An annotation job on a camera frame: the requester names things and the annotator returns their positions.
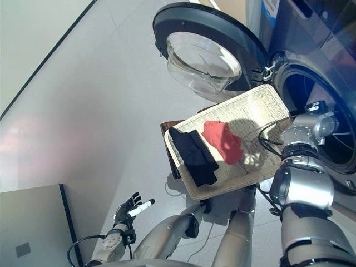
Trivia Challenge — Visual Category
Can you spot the silver robot left leg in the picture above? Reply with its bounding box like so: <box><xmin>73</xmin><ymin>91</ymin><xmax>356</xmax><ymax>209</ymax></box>
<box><xmin>133</xmin><ymin>201</ymin><xmax>212</xmax><ymax>262</ymax></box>

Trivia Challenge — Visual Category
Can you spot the grey front-load washing machine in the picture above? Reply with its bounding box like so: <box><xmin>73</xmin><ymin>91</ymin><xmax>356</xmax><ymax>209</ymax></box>
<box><xmin>246</xmin><ymin>0</ymin><xmax>356</xmax><ymax>195</ymax></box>

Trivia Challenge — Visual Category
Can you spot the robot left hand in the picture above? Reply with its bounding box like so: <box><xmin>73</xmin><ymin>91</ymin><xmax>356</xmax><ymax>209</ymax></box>
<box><xmin>113</xmin><ymin>191</ymin><xmax>156</xmax><ymax>231</ymax></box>

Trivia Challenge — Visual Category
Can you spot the dark brown wooden stool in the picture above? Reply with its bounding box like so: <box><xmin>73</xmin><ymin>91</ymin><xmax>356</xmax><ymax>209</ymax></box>
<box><xmin>160</xmin><ymin>104</ymin><xmax>217</xmax><ymax>180</ymax></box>

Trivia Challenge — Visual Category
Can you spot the silver robot torso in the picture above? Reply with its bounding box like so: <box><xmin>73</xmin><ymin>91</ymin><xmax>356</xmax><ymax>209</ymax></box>
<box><xmin>94</xmin><ymin>258</ymin><xmax>281</xmax><ymax>267</ymax></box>

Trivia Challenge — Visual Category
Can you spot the silver robot leg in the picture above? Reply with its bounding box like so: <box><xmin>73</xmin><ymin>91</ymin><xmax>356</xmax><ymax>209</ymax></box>
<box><xmin>211</xmin><ymin>186</ymin><xmax>258</xmax><ymax>267</ymax></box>
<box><xmin>133</xmin><ymin>201</ymin><xmax>212</xmax><ymax>262</ymax></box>

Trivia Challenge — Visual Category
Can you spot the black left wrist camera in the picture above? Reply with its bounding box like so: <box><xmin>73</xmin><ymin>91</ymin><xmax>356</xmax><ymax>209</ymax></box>
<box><xmin>125</xmin><ymin>229</ymin><xmax>137</xmax><ymax>245</ymax></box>

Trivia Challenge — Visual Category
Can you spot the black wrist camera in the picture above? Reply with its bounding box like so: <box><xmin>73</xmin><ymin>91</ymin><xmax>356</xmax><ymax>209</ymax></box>
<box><xmin>304</xmin><ymin>100</ymin><xmax>329</xmax><ymax>113</ymax></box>
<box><xmin>125</xmin><ymin>229</ymin><xmax>137</xmax><ymax>245</ymax></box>

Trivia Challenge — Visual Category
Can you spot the red garment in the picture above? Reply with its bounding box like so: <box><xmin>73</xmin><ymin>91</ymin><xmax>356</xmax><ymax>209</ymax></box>
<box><xmin>202</xmin><ymin>120</ymin><xmax>245</xmax><ymax>165</ymax></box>

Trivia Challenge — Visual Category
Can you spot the blue washer sticker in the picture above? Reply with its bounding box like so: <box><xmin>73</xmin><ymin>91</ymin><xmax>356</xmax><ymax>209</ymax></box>
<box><xmin>261</xmin><ymin>0</ymin><xmax>280</xmax><ymax>30</ymax></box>

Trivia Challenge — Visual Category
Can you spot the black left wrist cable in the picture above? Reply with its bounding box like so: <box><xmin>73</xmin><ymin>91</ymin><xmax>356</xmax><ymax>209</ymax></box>
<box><xmin>66</xmin><ymin>235</ymin><xmax>134</xmax><ymax>267</ymax></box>

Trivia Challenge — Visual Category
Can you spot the thin white floor cable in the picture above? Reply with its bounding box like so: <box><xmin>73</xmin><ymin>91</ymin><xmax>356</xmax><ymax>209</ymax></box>
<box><xmin>164</xmin><ymin>177</ymin><xmax>216</xmax><ymax>264</ymax></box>

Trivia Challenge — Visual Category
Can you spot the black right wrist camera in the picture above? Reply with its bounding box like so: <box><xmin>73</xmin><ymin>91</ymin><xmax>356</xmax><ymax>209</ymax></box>
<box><xmin>304</xmin><ymin>100</ymin><xmax>329</xmax><ymax>113</ymax></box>

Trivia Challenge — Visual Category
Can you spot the round glass washer door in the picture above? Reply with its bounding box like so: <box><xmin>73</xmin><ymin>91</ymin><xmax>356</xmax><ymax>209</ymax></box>
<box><xmin>152</xmin><ymin>2</ymin><xmax>269</xmax><ymax>97</ymax></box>

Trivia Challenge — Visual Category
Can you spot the black garment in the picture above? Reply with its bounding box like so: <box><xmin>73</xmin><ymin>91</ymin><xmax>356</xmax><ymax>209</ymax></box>
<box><xmin>168</xmin><ymin>127</ymin><xmax>220</xmax><ymax>187</ymax></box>

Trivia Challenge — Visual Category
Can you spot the silver robot right leg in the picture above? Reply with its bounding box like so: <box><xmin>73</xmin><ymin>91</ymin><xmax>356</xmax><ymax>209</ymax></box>
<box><xmin>211</xmin><ymin>186</ymin><xmax>258</xmax><ymax>267</ymax></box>

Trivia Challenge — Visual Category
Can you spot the grey flat panel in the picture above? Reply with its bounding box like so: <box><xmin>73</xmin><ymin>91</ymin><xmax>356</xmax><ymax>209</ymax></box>
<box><xmin>0</xmin><ymin>183</ymin><xmax>84</xmax><ymax>267</ymax></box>

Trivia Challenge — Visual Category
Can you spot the white woven tray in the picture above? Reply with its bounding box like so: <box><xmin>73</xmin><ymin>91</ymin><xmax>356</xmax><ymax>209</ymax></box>
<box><xmin>164</xmin><ymin>84</ymin><xmax>291</xmax><ymax>201</ymax></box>

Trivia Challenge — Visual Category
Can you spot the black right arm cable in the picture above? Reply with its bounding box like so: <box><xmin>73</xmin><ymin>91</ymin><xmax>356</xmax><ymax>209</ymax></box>
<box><xmin>257</xmin><ymin>115</ymin><xmax>295</xmax><ymax>217</ymax></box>

